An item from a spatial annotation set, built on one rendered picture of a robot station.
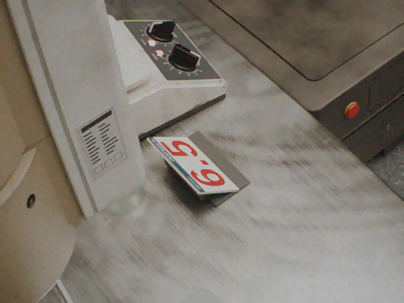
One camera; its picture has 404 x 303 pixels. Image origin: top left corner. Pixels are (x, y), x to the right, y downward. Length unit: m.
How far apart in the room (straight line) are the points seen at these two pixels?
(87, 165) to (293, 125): 0.58
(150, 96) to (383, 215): 0.27
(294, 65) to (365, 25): 0.19
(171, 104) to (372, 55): 0.71
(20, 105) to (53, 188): 0.05
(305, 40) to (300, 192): 0.72
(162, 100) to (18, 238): 0.56
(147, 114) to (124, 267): 0.17
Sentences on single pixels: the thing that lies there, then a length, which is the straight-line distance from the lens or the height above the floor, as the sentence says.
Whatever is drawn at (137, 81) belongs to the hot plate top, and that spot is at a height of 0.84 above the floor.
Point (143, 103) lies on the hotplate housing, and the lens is 0.84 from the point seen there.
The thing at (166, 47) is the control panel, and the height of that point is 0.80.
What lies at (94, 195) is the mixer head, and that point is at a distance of 0.33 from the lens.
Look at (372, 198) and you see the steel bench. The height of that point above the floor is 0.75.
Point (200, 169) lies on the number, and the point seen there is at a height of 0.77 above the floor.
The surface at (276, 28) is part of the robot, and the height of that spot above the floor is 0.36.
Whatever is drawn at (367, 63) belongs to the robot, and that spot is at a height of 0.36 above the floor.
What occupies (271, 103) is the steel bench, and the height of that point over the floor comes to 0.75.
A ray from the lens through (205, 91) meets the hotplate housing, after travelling 0.88.
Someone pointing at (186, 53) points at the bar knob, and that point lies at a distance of 0.88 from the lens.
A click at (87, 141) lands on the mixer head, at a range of 0.31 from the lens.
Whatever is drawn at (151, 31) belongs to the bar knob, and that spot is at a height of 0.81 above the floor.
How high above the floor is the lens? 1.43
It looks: 52 degrees down
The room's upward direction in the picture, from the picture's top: 10 degrees counter-clockwise
